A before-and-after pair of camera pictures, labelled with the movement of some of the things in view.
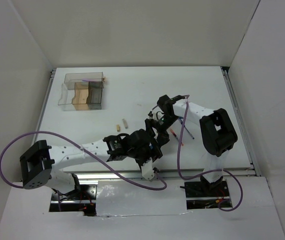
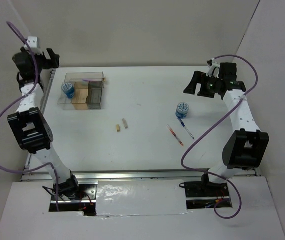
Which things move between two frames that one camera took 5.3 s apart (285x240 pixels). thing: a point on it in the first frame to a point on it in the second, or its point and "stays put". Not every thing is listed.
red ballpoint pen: x=175 y=134 stays put
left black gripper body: x=143 y=154 to x=41 y=62
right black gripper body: x=163 y=124 to x=215 y=83
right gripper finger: x=163 y=138 to x=207 y=87
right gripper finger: x=149 y=123 to x=197 y=79
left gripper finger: x=158 y=153 to x=55 y=61
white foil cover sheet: x=122 y=198 stays put
